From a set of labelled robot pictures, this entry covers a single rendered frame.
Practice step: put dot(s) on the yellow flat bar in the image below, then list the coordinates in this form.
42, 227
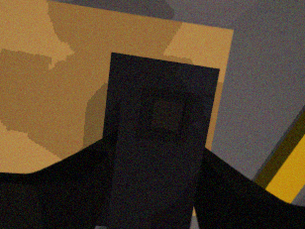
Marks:
284, 173

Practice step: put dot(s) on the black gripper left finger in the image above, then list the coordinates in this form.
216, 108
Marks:
69, 194

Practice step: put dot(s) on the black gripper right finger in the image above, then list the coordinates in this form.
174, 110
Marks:
227, 199

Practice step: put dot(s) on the tan wooden floor panel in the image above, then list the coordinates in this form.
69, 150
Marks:
54, 72

